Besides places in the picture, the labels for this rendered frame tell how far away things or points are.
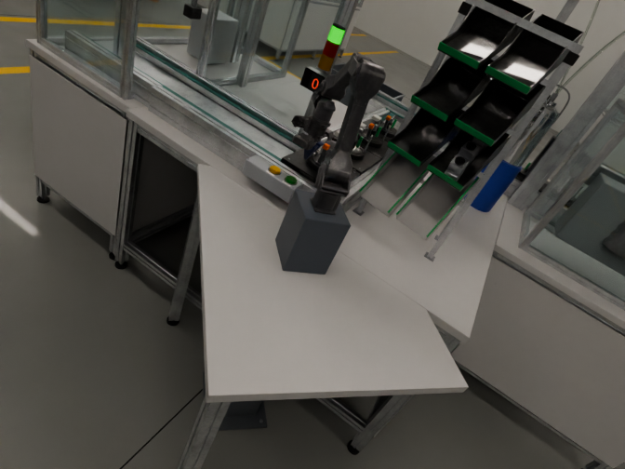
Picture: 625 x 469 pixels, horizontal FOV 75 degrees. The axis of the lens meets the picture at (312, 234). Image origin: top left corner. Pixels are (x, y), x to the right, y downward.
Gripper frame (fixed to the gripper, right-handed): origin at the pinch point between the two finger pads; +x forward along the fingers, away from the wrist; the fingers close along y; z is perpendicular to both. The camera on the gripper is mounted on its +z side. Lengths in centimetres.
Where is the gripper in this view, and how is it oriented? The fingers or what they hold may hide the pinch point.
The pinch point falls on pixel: (309, 150)
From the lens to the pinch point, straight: 141.0
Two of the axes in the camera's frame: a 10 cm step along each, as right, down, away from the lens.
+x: -3.5, 7.5, 5.6
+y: -4.7, 3.8, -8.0
